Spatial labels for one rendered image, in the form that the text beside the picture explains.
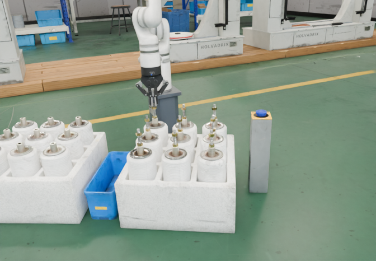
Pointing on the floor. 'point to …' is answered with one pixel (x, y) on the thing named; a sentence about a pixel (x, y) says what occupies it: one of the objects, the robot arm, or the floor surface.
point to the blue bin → (105, 187)
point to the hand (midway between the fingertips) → (153, 101)
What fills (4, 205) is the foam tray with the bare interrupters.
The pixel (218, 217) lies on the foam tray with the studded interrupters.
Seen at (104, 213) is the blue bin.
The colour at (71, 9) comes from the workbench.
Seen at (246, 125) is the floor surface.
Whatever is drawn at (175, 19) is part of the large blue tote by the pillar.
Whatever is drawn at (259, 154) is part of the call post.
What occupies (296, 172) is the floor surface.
